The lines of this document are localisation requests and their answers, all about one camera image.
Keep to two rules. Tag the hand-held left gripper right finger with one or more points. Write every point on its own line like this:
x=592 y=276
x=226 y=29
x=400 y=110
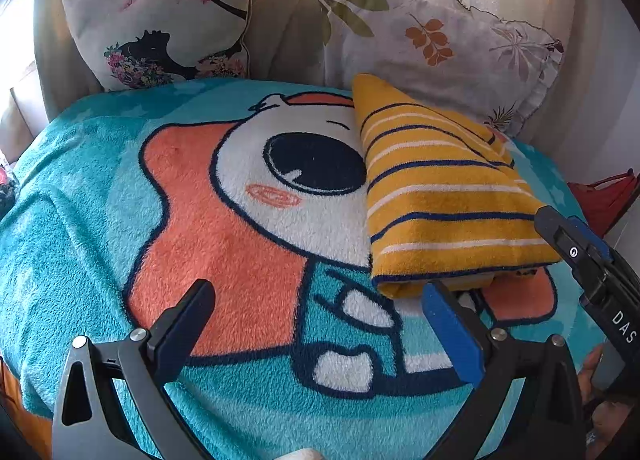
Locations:
x=450 y=330

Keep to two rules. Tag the ruffled leaf print pillow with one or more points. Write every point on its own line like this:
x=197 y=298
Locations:
x=450 y=40

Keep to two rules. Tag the yellow striped towel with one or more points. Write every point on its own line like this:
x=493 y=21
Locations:
x=440 y=190

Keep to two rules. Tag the pillow with dark figure print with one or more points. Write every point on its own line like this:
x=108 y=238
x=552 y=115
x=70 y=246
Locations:
x=150 y=5

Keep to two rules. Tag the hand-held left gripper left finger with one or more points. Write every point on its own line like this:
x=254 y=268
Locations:
x=187 y=325

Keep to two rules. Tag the person's right hand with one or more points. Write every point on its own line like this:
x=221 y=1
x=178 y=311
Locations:
x=592 y=365

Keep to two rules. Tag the red bag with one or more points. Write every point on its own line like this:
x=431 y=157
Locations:
x=600 y=200

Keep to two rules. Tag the orange cloth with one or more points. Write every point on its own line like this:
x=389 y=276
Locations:
x=20 y=405

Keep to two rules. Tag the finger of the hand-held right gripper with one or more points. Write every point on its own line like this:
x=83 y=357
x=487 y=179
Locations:
x=590 y=240
x=562 y=240

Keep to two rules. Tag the teal cartoon printed blanket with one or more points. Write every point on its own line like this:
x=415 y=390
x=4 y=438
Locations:
x=200 y=220

